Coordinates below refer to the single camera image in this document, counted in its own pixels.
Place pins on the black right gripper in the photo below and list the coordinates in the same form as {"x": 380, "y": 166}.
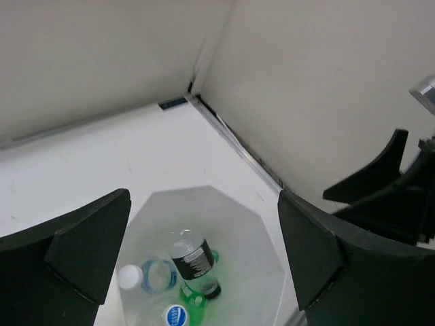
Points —
{"x": 382, "y": 199}

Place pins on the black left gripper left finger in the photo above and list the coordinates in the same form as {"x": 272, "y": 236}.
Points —
{"x": 59, "y": 272}

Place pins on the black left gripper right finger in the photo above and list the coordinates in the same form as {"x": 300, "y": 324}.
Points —
{"x": 345, "y": 275}

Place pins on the blue label bottle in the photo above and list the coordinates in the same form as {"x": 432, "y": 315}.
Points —
{"x": 154, "y": 276}

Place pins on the black label small bottle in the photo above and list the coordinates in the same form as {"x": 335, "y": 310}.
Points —
{"x": 195, "y": 262}

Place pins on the green plastic bottle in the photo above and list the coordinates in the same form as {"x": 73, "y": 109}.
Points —
{"x": 195, "y": 302}

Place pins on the clear unlabelled plastic bottle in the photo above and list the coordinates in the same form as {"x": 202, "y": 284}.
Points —
{"x": 164, "y": 315}

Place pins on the white translucent plastic bin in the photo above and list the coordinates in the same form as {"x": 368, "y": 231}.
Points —
{"x": 247, "y": 265}

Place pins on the aluminium table edge rail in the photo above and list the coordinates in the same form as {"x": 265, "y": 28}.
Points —
{"x": 241, "y": 147}

